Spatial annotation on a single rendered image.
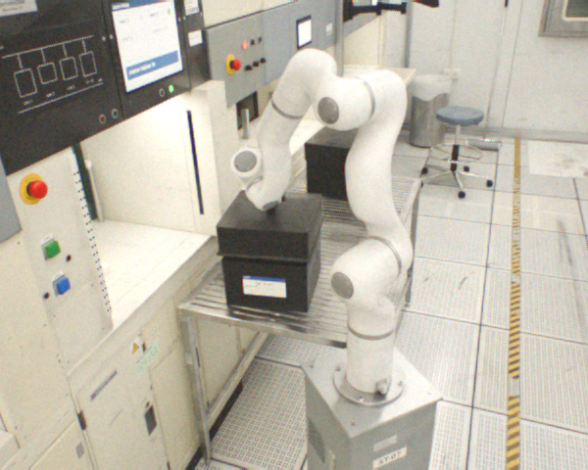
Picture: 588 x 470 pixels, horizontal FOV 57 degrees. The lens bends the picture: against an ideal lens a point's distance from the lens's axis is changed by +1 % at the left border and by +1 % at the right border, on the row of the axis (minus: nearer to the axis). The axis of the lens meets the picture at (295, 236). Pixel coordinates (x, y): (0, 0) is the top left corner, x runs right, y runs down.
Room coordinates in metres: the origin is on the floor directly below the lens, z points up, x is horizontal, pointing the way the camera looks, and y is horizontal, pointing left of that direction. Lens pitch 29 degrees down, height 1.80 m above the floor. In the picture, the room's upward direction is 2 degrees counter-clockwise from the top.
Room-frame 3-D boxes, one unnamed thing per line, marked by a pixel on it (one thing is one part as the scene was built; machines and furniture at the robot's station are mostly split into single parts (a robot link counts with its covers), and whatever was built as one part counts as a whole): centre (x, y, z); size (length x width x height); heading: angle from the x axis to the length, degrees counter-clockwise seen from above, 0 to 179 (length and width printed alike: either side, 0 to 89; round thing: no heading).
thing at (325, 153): (2.38, -0.24, 0.89); 0.29 x 0.29 x 0.25; 64
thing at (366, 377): (1.09, -0.18, 0.85); 0.19 x 0.19 x 0.18
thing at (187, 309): (1.95, -0.12, 0.38); 1.30 x 0.60 x 0.76; 159
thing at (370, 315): (1.06, -0.16, 1.07); 0.19 x 0.12 x 0.24; 136
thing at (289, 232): (1.55, 0.07, 1.02); 0.29 x 0.29 x 0.13; 77
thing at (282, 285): (1.55, 0.07, 0.85); 0.28 x 0.28 x 0.17; 77
